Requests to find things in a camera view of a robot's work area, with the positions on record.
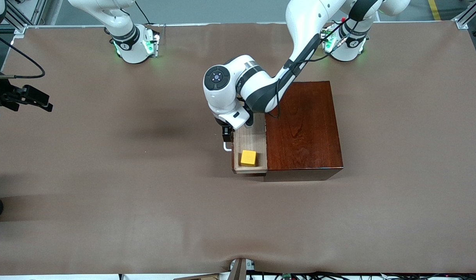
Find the yellow block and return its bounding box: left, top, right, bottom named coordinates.
left=241, top=150, right=258, bottom=167

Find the dark wooden drawer cabinet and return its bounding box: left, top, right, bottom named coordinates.
left=261, top=81, right=344, bottom=182

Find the brown table cover sheet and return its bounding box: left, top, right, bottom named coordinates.
left=0, top=21, right=476, bottom=275

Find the aluminium frame profile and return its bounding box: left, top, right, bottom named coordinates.
left=0, top=0, right=47, bottom=34
left=452, top=0, right=476, bottom=30

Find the grey metal bracket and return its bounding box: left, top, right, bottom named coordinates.
left=228, top=258, right=256, bottom=280

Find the black right arm base cable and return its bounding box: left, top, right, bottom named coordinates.
left=133, top=0, right=155, bottom=26

